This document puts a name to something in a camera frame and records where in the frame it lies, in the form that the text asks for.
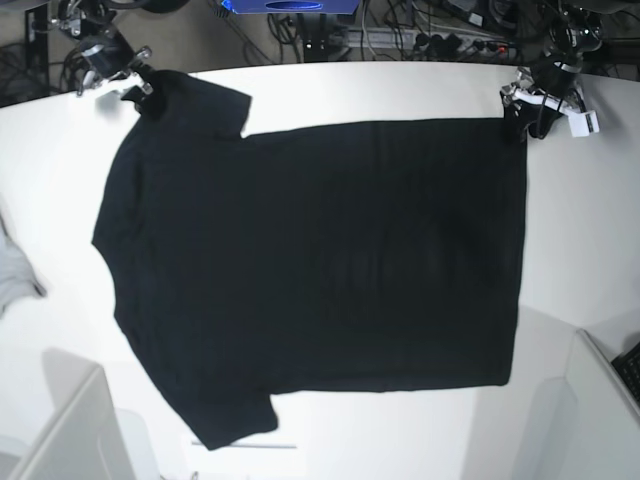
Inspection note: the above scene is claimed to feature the black keyboard at right edge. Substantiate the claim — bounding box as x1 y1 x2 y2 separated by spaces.
611 344 640 405

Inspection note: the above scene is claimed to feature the grey cloth at left edge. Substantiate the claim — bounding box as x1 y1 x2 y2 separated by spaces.
1 203 48 319

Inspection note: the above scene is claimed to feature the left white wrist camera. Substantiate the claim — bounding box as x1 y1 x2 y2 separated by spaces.
567 110 600 138

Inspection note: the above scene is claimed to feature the blue box at top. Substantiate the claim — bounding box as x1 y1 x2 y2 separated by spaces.
220 0 360 15

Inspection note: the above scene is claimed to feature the black T-shirt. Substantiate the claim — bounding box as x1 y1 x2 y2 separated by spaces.
93 71 527 450

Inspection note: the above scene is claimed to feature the black panel at left top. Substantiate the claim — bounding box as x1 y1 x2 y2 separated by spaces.
24 1 49 74

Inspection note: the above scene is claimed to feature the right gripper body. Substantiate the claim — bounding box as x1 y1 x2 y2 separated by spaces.
76 42 152 97

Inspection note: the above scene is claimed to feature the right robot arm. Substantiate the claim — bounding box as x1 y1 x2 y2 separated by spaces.
49 1 166 119

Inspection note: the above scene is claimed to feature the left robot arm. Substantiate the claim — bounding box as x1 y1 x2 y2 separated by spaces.
500 2 602 143

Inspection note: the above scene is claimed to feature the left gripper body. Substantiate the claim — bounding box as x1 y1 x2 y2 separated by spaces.
500 55 585 113

